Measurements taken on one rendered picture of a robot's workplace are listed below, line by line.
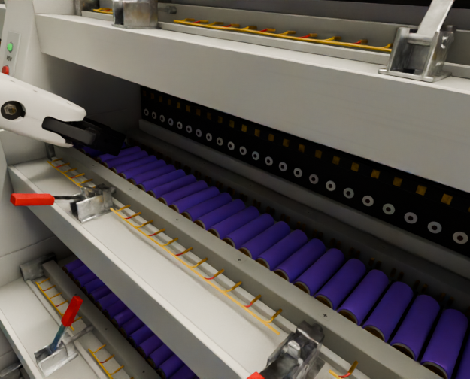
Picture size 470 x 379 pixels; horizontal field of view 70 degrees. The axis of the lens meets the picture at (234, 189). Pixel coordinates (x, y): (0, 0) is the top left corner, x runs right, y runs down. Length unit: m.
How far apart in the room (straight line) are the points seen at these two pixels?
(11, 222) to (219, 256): 0.37
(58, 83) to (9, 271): 0.29
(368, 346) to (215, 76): 0.21
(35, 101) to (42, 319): 0.31
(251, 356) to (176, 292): 0.08
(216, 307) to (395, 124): 0.19
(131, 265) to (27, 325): 0.27
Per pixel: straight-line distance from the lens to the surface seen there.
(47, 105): 0.40
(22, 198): 0.37
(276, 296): 0.27
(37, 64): 0.54
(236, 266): 0.29
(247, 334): 0.27
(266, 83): 0.23
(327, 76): 0.21
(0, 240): 0.60
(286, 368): 0.23
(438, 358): 0.28
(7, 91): 0.39
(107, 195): 0.40
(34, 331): 0.56
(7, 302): 0.61
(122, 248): 0.35
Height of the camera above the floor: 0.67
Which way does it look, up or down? 12 degrees down
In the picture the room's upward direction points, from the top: 18 degrees clockwise
